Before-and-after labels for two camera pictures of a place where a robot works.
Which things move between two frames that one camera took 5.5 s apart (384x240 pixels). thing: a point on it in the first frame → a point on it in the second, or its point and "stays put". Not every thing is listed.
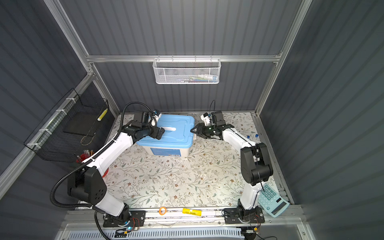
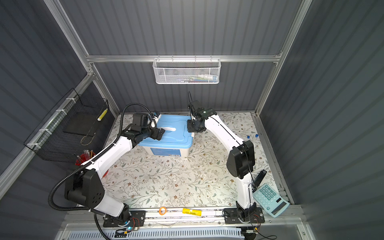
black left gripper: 159,134 stays put
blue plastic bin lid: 177,132 stays put
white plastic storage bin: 166,151 stays put
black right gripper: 201,127 → 189,128
